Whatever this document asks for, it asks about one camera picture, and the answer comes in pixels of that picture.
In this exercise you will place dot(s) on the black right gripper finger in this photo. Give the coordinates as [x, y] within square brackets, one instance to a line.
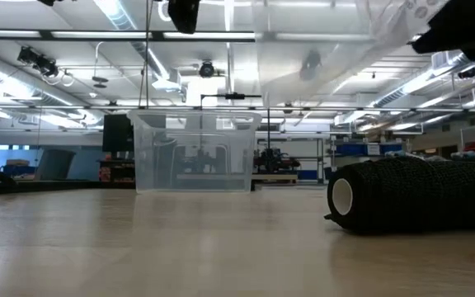
[435, 43]

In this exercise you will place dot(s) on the clear plastic bag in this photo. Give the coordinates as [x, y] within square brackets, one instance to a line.
[287, 82]

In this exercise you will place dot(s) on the clear plastic storage bin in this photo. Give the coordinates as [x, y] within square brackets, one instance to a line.
[196, 165]

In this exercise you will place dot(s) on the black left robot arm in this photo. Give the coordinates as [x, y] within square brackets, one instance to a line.
[50, 2]

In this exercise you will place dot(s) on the white ceiling air vent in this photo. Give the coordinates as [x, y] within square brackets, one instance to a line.
[441, 61]

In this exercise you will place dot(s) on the black ceiling speaker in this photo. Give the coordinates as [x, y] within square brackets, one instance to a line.
[467, 73]

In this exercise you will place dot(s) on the black round ceiling fixture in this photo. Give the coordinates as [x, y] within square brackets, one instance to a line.
[100, 79]

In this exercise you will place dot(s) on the grey wrapped bundle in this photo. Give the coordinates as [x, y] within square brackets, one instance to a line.
[472, 156]

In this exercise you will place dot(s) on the blue storage bin shelf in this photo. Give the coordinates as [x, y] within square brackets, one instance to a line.
[357, 149]

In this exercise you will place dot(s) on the black monitor screen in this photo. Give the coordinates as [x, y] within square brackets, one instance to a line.
[118, 132]

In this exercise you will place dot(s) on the black red background robot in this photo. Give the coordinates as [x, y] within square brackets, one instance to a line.
[274, 161]

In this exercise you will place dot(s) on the dark grey trash bin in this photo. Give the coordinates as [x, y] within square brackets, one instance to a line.
[56, 163]

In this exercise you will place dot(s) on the round black ceiling camera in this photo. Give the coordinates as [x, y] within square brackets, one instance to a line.
[206, 69]

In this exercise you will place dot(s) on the silver ceiling air duct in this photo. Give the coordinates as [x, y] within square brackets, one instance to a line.
[122, 20]

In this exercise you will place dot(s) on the thin black gantry frame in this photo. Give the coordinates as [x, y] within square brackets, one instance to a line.
[235, 96]

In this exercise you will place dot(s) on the black overhead frame bar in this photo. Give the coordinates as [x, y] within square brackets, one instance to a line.
[45, 35]

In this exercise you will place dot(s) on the black ceiling camera cluster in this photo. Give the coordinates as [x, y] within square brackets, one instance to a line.
[39, 62]

